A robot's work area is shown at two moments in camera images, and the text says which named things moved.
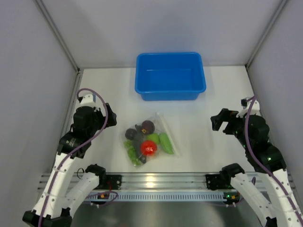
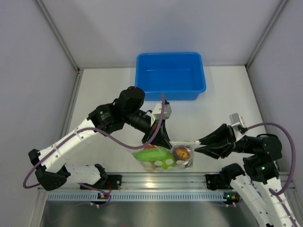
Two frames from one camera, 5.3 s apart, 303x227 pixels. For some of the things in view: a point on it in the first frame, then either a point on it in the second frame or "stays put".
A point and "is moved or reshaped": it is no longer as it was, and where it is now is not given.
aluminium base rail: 158,180 stays put
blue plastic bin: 169,76 stays put
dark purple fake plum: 147,126 is moved or reshaped
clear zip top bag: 149,141 is moved or reshaped
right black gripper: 225,115 -> 225,134
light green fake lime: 154,137 is moved or reshaped
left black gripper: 111,117 -> 160,138
